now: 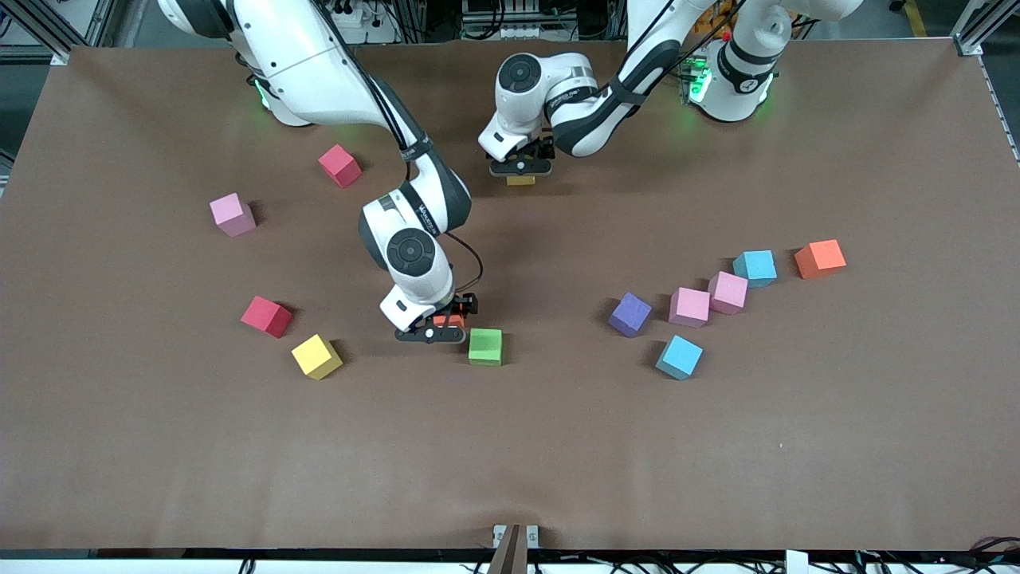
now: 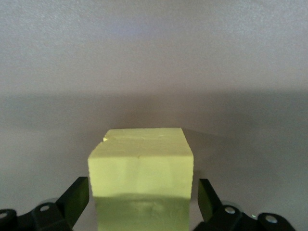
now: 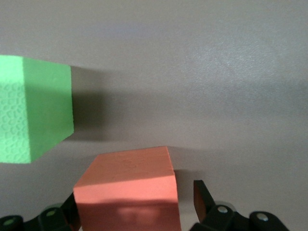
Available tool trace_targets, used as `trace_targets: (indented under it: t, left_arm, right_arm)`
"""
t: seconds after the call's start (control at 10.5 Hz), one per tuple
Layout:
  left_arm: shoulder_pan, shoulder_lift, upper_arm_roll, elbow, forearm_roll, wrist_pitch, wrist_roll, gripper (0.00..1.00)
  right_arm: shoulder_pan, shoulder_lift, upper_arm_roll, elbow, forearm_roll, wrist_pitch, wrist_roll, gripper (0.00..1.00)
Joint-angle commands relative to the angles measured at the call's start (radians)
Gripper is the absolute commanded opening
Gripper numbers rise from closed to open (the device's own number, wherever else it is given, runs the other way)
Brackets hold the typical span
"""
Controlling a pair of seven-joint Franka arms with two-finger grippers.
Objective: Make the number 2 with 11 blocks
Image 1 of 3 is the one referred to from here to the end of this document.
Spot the green foam cube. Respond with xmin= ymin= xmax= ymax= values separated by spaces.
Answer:
xmin=468 ymin=328 xmax=504 ymax=367

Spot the purple foam cube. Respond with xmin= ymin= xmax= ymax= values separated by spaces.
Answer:
xmin=608 ymin=292 xmax=653 ymax=338

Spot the pink foam cube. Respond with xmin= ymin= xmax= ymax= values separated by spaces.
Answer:
xmin=708 ymin=271 xmax=749 ymax=315
xmin=669 ymin=287 xmax=711 ymax=328
xmin=210 ymin=192 xmax=257 ymax=238

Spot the white power strip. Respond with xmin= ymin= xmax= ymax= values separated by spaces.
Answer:
xmin=461 ymin=0 xmax=551 ymax=41
xmin=335 ymin=0 xmax=399 ymax=45

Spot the red foam cube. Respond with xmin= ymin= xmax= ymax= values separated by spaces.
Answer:
xmin=318 ymin=143 xmax=363 ymax=189
xmin=241 ymin=296 xmax=293 ymax=339

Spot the brown paper table cover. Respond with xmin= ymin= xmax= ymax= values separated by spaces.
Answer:
xmin=0 ymin=38 xmax=1020 ymax=552

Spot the bag of orange items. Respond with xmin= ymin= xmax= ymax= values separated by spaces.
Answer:
xmin=689 ymin=0 xmax=738 ymax=37

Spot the blue foam cube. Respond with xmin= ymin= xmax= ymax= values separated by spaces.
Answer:
xmin=732 ymin=250 xmax=778 ymax=289
xmin=655 ymin=334 xmax=704 ymax=381

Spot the black right camera mount bracket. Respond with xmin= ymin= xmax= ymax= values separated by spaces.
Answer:
xmin=394 ymin=321 xmax=468 ymax=345

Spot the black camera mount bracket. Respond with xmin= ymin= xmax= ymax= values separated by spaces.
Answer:
xmin=488 ymin=155 xmax=555 ymax=178
xmin=394 ymin=321 xmax=468 ymax=345

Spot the black left camera mount bracket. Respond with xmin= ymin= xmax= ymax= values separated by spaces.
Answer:
xmin=488 ymin=155 xmax=555 ymax=178

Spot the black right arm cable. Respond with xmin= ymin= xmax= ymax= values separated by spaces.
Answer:
xmin=442 ymin=230 xmax=485 ymax=296

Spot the metal table clamp bracket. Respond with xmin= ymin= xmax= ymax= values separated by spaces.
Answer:
xmin=488 ymin=524 xmax=541 ymax=574

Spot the aluminium frame profile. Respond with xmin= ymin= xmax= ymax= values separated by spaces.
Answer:
xmin=16 ymin=0 xmax=132 ymax=66
xmin=952 ymin=0 xmax=1020 ymax=58

